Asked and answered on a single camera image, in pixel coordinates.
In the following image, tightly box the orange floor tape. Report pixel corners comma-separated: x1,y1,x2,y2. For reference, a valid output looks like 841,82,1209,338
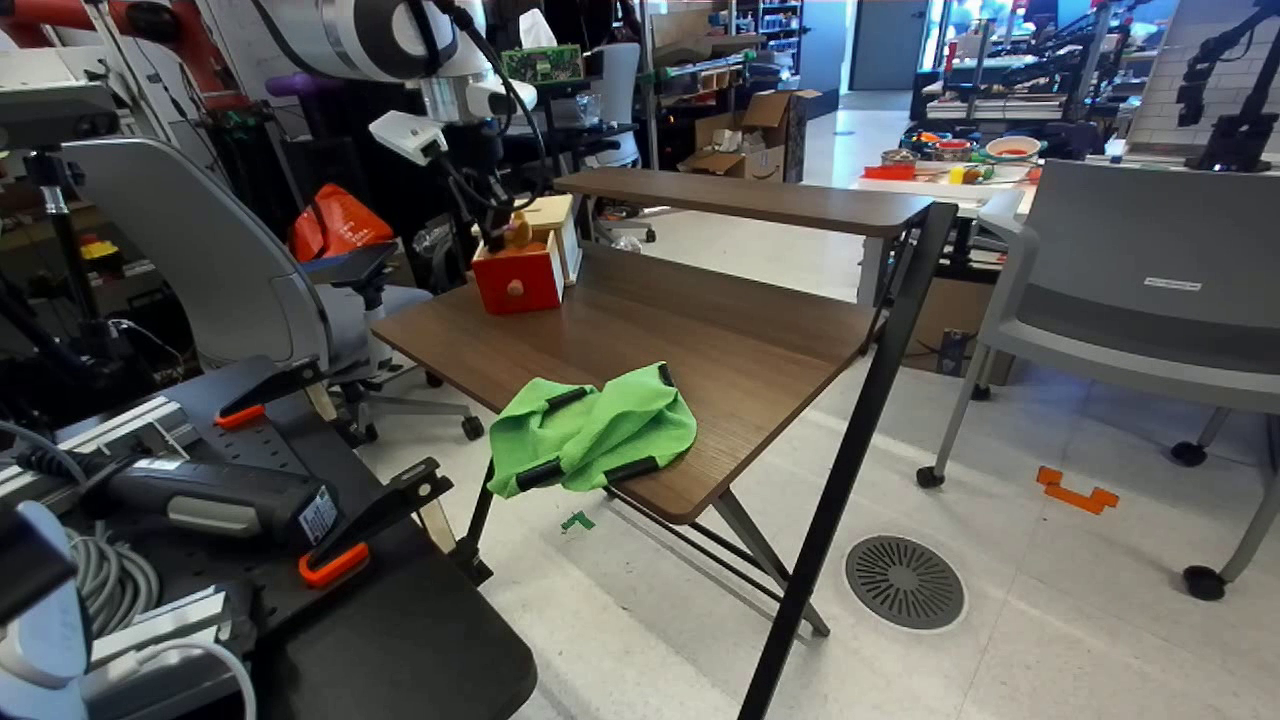
1035,465,1121,517

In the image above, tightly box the white office chair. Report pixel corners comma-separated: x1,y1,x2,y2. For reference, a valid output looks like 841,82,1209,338
583,41,659,247

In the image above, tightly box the green cloth bag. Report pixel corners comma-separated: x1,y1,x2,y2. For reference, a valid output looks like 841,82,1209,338
486,361,699,500

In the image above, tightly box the red drawer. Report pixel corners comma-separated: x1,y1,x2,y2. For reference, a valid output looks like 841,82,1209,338
471,233,567,318

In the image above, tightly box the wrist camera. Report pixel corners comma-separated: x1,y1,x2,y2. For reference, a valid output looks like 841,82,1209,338
367,110,450,167

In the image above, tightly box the camera on tripod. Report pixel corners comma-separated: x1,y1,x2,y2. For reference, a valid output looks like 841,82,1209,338
0,80,126,401

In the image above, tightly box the coil of grey cable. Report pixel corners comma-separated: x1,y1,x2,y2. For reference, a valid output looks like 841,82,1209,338
62,528,162,638

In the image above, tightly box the grey door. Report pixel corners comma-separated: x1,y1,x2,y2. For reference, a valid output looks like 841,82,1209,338
849,0,932,94

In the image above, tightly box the round floor vent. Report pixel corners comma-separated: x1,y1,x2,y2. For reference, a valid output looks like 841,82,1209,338
844,533,969,634

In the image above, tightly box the green circuit board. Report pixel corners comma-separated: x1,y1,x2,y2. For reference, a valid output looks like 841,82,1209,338
499,44,585,85

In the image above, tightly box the orange bag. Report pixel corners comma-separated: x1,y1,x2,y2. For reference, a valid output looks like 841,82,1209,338
287,182,397,264

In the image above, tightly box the wooden drawer box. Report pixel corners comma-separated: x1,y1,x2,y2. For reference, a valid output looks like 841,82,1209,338
470,193,584,318

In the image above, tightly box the aluminium rail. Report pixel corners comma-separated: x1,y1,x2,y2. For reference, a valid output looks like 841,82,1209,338
0,394,199,503

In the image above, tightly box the grey office chair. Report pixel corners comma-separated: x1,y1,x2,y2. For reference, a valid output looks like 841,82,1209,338
60,137,487,448

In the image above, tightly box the cardboard box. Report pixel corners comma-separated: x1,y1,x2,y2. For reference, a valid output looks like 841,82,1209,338
899,274,1018,388

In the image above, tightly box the white table with toys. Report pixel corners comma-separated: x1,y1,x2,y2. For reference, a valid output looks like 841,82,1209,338
856,133,1045,219

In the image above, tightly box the stack of cardboard boxes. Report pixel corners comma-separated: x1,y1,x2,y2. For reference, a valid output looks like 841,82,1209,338
677,88,824,184

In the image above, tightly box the grey chair on castors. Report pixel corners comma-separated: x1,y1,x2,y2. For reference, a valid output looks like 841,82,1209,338
915,159,1280,602

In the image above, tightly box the black power brick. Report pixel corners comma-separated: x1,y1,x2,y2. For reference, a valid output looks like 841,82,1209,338
95,457,342,548

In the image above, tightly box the red machine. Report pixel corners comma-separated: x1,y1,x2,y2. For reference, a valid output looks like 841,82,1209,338
0,0,253,113

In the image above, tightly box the black clamp orange handle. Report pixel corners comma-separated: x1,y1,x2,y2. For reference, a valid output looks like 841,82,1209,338
297,456,456,590
212,357,327,432

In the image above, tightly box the white cable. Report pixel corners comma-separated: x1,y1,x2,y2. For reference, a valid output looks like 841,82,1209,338
128,638,259,720

